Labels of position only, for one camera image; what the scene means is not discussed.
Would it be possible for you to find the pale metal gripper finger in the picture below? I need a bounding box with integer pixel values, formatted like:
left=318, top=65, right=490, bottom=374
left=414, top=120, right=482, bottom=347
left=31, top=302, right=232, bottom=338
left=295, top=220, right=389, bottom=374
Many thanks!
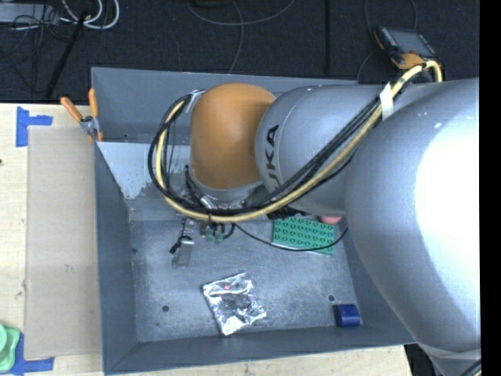
left=171, top=236, right=196, bottom=269

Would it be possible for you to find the grey metal bin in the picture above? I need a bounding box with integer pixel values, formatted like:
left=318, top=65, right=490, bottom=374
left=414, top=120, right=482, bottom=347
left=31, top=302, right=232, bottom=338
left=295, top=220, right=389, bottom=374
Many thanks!
left=90, top=67, right=416, bottom=375

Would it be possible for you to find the silver foil packet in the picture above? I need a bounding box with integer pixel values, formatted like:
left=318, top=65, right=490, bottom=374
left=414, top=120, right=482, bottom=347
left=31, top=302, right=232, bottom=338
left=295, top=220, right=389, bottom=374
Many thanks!
left=201, top=269, right=269, bottom=337

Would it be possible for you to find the green studded flat plate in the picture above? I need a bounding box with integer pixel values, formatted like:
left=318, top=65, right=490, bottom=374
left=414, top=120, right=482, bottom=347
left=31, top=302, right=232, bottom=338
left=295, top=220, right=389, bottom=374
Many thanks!
left=272, top=215, right=337, bottom=255

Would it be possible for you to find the brown cardboard board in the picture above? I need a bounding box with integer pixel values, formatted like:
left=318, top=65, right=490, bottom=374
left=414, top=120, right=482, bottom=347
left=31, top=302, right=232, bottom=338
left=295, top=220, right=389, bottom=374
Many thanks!
left=23, top=125, right=103, bottom=360

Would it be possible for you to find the blue block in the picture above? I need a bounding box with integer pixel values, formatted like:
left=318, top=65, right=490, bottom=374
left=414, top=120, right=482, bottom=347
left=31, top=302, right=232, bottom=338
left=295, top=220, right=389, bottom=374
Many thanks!
left=332, top=303, right=362, bottom=328

